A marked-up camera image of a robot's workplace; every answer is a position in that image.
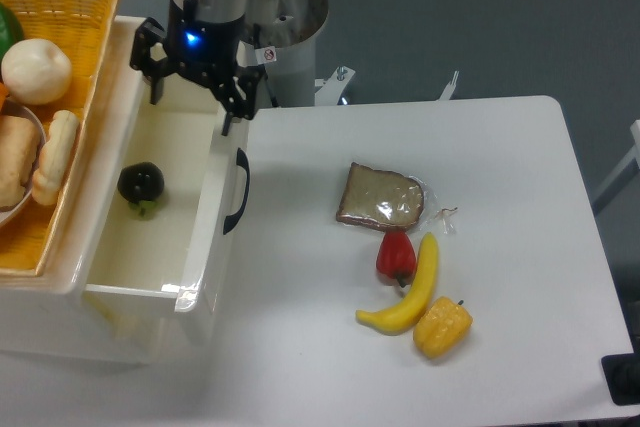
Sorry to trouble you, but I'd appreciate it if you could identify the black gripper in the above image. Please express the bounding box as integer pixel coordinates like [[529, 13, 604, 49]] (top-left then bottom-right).
[[129, 0, 265, 136]]

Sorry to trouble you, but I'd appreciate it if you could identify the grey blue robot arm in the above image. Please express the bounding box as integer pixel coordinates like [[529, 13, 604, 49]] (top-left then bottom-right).
[[130, 0, 265, 131]]

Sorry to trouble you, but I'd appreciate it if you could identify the white open upper drawer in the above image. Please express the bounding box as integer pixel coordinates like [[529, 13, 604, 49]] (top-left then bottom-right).
[[86, 75, 249, 344]]

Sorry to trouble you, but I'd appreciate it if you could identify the yellow wicker basket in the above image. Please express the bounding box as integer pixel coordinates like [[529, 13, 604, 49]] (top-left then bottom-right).
[[1, 0, 119, 279]]

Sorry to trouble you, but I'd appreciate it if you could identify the white round onion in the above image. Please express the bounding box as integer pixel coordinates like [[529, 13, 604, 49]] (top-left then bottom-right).
[[1, 38, 72, 105]]

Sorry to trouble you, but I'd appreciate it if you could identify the green vegetable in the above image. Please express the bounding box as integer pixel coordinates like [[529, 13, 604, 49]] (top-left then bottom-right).
[[0, 4, 25, 59]]

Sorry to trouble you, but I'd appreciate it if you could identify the beige peanut-shaped bread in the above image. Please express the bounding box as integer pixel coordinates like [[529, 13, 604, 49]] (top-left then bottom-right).
[[32, 110, 79, 206]]

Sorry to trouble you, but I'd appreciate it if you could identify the orange carrot piece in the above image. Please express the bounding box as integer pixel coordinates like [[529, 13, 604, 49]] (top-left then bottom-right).
[[0, 83, 9, 110]]

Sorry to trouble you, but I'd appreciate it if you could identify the brown bread loaf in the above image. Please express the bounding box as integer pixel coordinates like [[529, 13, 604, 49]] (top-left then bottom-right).
[[0, 115, 40, 209]]

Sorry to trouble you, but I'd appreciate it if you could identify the wrapped brown bread slice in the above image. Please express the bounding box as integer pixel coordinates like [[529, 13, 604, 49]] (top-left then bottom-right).
[[335, 162, 458, 234]]

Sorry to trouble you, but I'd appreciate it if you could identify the grey plate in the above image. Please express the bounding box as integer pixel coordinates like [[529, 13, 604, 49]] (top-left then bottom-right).
[[1, 100, 46, 226]]

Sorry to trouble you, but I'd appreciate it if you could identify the red bell pepper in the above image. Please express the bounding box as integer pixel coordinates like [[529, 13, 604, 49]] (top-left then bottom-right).
[[376, 231, 417, 288]]

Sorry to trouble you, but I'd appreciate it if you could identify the yellow banana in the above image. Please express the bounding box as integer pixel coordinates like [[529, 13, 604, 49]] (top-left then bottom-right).
[[355, 233, 440, 335]]

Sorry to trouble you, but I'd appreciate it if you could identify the yellow bell pepper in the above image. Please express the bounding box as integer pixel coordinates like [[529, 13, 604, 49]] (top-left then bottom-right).
[[413, 297, 473, 359]]

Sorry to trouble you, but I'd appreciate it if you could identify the black device at table edge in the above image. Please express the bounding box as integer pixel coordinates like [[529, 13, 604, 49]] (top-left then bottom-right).
[[601, 353, 639, 406]]

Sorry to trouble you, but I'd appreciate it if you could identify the white table mounting bracket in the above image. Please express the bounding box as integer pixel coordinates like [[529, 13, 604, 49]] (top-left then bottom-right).
[[314, 66, 356, 106]]

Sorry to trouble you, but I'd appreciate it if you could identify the black drawer handle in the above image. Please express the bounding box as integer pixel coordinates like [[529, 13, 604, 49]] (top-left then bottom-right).
[[223, 147, 251, 235]]

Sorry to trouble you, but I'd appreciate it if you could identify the white frame at right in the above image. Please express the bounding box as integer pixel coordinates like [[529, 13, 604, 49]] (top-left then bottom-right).
[[591, 120, 639, 216]]

